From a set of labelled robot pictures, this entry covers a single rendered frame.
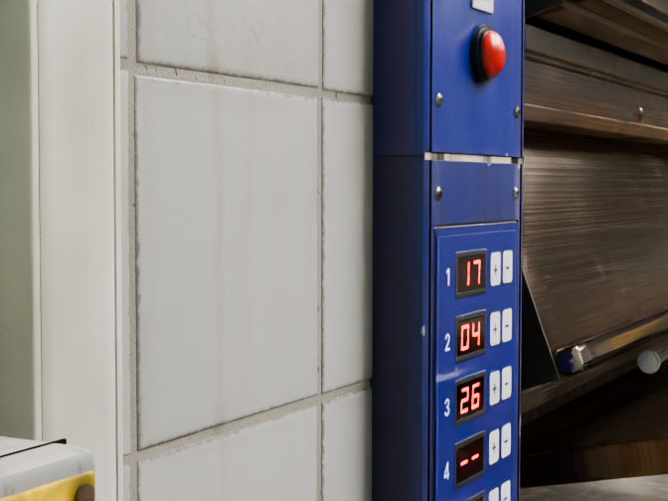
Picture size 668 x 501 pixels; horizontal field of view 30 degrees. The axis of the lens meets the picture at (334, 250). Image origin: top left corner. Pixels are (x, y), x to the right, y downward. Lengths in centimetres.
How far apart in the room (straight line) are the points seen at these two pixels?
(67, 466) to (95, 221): 11
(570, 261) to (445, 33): 35
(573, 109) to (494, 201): 28
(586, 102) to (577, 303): 18
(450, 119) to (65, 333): 32
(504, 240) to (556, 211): 24
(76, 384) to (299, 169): 20
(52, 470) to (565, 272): 67
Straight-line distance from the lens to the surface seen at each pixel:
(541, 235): 96
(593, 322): 101
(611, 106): 113
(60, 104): 43
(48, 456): 36
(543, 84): 95
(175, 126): 51
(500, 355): 77
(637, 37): 109
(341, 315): 64
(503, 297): 77
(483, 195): 74
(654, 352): 89
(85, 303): 44
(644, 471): 88
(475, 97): 73
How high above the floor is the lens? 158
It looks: 3 degrees down
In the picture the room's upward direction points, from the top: straight up
